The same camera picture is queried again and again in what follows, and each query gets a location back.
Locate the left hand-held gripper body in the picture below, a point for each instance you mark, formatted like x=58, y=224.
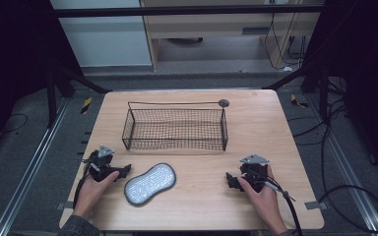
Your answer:
x=101, y=165

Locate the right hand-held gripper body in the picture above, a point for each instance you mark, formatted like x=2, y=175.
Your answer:
x=256, y=170

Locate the grey oval scrubbing sponge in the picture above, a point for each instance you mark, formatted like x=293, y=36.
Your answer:
x=149, y=184

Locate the person's left hand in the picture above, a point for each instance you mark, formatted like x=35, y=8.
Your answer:
x=90, y=196

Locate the person's right hand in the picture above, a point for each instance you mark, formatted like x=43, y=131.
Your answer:
x=269, y=206

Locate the grey tape piece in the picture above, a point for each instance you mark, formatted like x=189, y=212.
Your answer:
x=65, y=206
x=315, y=205

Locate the yellow black striped tape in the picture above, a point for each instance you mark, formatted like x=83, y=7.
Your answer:
x=298, y=102
x=86, y=105

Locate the white cabinet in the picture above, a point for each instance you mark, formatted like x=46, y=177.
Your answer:
x=101, y=42

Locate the dark curtain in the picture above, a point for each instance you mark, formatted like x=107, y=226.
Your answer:
x=364, y=65
x=13, y=65

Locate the light wooden desk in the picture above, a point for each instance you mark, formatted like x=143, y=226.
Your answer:
x=210, y=24

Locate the aluminium floor rail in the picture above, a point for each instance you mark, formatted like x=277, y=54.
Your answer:
x=351, y=177
x=29, y=170

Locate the black metal frame stand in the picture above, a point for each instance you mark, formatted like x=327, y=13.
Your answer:
x=323, y=91
x=50, y=98

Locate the black horizontal frame bar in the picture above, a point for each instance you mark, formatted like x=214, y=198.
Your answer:
x=177, y=11

